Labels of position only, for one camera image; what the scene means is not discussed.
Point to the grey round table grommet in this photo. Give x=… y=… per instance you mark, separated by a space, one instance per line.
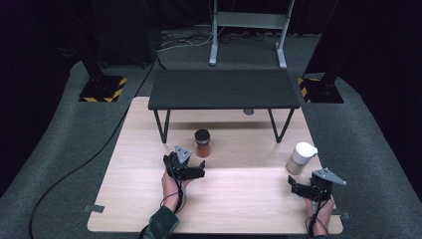
x=248 y=112

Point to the person's right hand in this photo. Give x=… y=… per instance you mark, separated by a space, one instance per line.
x=323 y=212

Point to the dark cabinet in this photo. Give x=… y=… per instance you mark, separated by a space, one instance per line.
x=129 y=33

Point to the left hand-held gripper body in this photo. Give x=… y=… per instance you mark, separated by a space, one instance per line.
x=175 y=163

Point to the grey metal stand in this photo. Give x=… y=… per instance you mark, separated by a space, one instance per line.
x=249 y=20

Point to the grey tape strip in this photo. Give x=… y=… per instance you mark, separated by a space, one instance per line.
x=343 y=214
x=94 y=208

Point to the black shelf with metal legs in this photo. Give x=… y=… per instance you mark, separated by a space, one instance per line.
x=222 y=89

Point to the beige spice jar white lid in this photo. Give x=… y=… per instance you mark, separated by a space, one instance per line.
x=300 y=159

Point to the black stand with striped base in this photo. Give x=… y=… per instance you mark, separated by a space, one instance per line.
x=321 y=89
x=103 y=88

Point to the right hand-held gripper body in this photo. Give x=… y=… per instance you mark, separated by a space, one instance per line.
x=321 y=186

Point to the orange spice jar black lid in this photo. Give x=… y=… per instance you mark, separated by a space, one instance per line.
x=202 y=144

